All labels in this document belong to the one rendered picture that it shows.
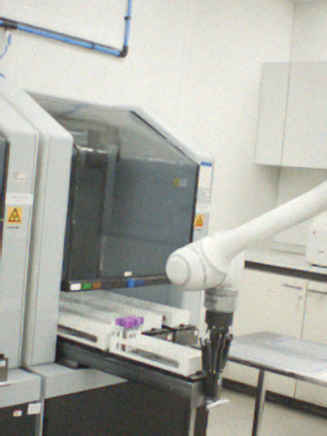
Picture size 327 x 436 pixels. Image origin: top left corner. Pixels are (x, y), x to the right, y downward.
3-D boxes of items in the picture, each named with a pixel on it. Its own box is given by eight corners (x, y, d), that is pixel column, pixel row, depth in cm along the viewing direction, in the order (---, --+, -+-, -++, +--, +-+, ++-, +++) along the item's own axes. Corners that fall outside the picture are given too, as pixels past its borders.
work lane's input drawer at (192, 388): (25, 351, 232) (27, 324, 232) (57, 346, 243) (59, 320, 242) (202, 414, 185) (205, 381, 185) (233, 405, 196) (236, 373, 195)
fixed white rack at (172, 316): (111, 314, 273) (113, 298, 273) (129, 312, 281) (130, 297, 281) (170, 330, 254) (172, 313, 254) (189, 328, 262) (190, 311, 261)
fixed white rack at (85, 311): (51, 321, 250) (52, 304, 250) (71, 319, 258) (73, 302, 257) (110, 340, 231) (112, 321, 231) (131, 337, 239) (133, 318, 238)
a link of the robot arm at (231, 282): (213, 283, 198) (189, 287, 187) (219, 228, 197) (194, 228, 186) (248, 290, 192) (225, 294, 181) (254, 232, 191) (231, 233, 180)
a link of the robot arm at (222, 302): (198, 287, 190) (195, 308, 190) (225, 292, 184) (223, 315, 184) (218, 285, 197) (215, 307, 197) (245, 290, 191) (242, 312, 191)
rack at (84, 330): (38, 333, 231) (40, 313, 230) (61, 330, 238) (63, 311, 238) (103, 353, 212) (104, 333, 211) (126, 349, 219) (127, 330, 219)
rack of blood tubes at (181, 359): (107, 355, 210) (109, 335, 210) (130, 351, 218) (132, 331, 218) (186, 381, 191) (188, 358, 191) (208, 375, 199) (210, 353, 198)
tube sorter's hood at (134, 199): (-29, 267, 252) (-15, 88, 248) (93, 263, 298) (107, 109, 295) (67, 293, 219) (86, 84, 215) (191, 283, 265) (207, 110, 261)
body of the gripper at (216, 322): (217, 306, 196) (214, 339, 197) (199, 308, 190) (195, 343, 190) (239, 310, 192) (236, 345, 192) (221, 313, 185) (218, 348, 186)
